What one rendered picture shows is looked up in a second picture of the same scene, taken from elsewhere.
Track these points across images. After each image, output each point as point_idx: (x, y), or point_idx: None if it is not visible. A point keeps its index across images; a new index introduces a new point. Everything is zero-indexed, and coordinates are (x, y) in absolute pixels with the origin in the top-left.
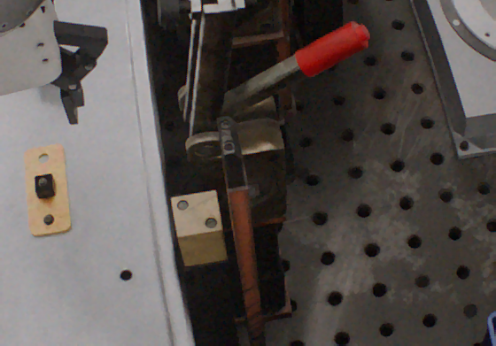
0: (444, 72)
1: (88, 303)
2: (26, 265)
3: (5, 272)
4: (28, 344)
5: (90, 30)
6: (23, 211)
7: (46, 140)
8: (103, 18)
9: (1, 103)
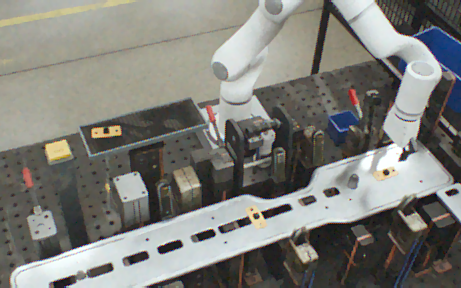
0: None
1: (408, 159)
2: (407, 173)
3: (412, 177)
4: (426, 168)
5: (386, 114)
6: (394, 177)
7: (372, 177)
8: (329, 174)
9: (366, 191)
